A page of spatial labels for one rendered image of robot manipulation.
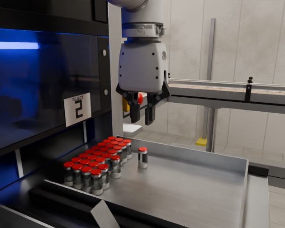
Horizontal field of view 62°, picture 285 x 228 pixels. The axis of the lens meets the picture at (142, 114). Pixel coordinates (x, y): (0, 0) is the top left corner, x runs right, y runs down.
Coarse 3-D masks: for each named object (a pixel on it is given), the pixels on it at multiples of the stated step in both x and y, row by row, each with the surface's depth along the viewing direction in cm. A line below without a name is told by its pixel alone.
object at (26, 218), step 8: (0, 208) 37; (8, 208) 36; (0, 216) 37; (8, 216) 36; (16, 216) 35; (24, 216) 35; (0, 224) 38; (8, 224) 37; (16, 224) 36; (24, 224) 35; (32, 224) 34; (40, 224) 33
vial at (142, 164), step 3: (138, 153) 55; (141, 153) 54; (144, 153) 54; (138, 156) 54; (141, 156) 54; (144, 156) 54; (138, 159) 55; (141, 159) 54; (144, 159) 54; (138, 162) 55; (141, 162) 54; (144, 162) 54; (138, 165) 55; (141, 165) 54; (144, 165) 55; (141, 168) 55
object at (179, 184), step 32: (128, 160) 59; (160, 160) 59; (192, 160) 58; (224, 160) 54; (64, 192) 42; (128, 192) 46; (160, 192) 46; (192, 192) 46; (224, 192) 46; (160, 224) 34; (192, 224) 38; (224, 224) 38
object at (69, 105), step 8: (80, 96) 53; (88, 96) 56; (64, 104) 49; (72, 104) 51; (88, 104) 56; (72, 112) 51; (80, 112) 54; (88, 112) 56; (72, 120) 52; (80, 120) 54
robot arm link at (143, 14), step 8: (152, 0) 42; (160, 0) 44; (136, 8) 42; (144, 8) 42; (152, 8) 43; (160, 8) 44; (128, 16) 44; (136, 16) 43; (144, 16) 43; (152, 16) 43; (160, 16) 44
